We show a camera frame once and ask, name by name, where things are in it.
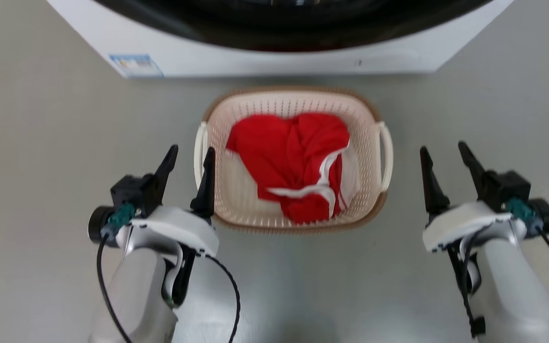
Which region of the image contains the dark washing machine door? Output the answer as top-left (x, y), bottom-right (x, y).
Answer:
top-left (94, 0), bottom-right (494, 52)

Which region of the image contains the white washing machine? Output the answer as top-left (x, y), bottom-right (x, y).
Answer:
top-left (47, 0), bottom-right (515, 79)

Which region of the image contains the red garment with white trim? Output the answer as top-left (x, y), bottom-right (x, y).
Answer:
top-left (226, 112), bottom-right (361, 225)

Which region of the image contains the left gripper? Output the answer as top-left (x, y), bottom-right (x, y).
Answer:
top-left (88, 145), bottom-right (220, 258)

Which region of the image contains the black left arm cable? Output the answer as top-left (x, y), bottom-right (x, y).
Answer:
top-left (96, 231), bottom-right (242, 343)

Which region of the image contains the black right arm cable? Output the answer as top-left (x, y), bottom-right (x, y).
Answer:
top-left (447, 224), bottom-right (549, 339)

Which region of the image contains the blue energy label sticker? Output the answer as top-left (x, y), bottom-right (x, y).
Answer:
top-left (109, 54), bottom-right (164, 78)

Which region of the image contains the beige plastic laundry basket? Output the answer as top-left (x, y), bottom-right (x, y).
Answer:
top-left (194, 87), bottom-right (394, 234)

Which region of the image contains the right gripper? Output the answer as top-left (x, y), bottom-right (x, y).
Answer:
top-left (419, 141), bottom-right (549, 253)

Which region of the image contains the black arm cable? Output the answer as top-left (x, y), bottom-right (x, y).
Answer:
top-left (447, 224), bottom-right (549, 339)
top-left (96, 231), bottom-right (242, 343)

